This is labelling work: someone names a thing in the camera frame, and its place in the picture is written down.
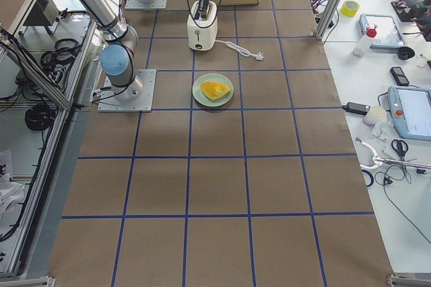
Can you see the orange triangular pastry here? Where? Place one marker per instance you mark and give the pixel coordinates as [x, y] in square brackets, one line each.
[214, 90]

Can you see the black scissors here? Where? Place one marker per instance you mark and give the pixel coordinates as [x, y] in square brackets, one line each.
[400, 147]

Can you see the teach pendant tablet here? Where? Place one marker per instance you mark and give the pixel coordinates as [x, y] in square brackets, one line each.
[388, 35]
[410, 110]

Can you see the white paper cup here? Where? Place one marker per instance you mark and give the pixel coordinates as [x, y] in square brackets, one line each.
[374, 115]

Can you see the black power adapter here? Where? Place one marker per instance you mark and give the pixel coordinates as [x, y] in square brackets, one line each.
[356, 108]

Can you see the teach pendant tablet far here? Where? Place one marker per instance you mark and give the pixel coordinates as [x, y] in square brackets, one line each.
[388, 35]

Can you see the white two-slot toaster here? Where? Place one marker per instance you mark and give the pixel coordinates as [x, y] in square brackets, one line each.
[202, 32]

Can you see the teach pendant tablet near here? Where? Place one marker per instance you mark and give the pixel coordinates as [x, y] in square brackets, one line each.
[410, 110]

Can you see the clear bottle red cap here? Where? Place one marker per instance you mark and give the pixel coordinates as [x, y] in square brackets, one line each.
[364, 44]

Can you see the yellow tape roll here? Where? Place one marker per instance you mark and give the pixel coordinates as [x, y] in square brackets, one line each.
[349, 8]

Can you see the light green plate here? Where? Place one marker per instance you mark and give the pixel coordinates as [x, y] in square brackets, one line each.
[211, 77]

